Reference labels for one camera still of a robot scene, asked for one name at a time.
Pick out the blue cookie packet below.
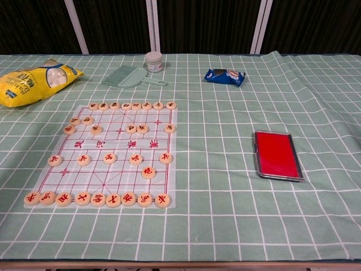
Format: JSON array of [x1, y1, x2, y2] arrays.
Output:
[[204, 68, 246, 88]]

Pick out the mint green mini dustpan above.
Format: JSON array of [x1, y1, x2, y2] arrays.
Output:
[[117, 67, 168, 89]]

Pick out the small white jar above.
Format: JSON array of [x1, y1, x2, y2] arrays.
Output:
[[145, 51, 164, 73]]

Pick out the white xiangqi board sheet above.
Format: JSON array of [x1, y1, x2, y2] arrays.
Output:
[[24, 106, 178, 209]]

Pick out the green checked tablecloth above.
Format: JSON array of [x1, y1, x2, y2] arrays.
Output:
[[0, 51, 361, 262]]

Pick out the mint green mini brush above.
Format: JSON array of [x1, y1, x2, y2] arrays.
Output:
[[102, 65, 130, 87]]

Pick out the red ink pad case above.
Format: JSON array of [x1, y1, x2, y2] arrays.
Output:
[[253, 129, 306, 183]]

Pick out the black partition panel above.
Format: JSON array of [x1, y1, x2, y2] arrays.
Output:
[[0, 0, 83, 56], [156, 0, 267, 55], [70, 0, 152, 55], [261, 0, 361, 55]]

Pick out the yellow candy bag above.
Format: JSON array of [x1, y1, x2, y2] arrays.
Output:
[[0, 59, 85, 108]]

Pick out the white partition frame post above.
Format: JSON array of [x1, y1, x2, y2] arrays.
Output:
[[63, 0, 90, 55], [146, 0, 162, 54], [249, 0, 274, 54]]

